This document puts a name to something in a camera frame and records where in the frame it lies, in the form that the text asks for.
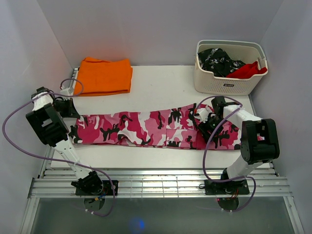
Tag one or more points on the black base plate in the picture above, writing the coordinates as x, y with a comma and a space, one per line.
107, 189
227, 188

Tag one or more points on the pink camouflage trousers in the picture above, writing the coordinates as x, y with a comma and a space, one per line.
171, 128

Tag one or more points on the black white patterned trousers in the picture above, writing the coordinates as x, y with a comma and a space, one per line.
218, 61

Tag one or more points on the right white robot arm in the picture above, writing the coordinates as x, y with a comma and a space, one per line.
258, 143

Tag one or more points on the folded orange trousers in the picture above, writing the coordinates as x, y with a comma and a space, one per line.
102, 78

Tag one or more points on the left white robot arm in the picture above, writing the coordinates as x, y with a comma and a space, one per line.
46, 119

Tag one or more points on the red trousers in basket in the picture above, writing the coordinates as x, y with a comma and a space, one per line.
247, 71

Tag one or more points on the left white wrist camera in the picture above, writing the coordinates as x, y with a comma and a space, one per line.
67, 91

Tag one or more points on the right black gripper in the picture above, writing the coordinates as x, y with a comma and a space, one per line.
203, 127

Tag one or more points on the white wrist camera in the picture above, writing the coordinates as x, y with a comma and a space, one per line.
67, 91
202, 113

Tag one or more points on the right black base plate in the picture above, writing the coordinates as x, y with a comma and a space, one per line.
227, 188

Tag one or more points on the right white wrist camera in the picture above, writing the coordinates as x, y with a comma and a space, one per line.
202, 113

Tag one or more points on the cream plastic laundry basket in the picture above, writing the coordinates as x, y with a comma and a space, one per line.
247, 52

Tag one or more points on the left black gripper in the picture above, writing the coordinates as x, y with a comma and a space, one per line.
71, 111

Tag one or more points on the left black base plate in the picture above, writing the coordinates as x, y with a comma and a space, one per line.
107, 189

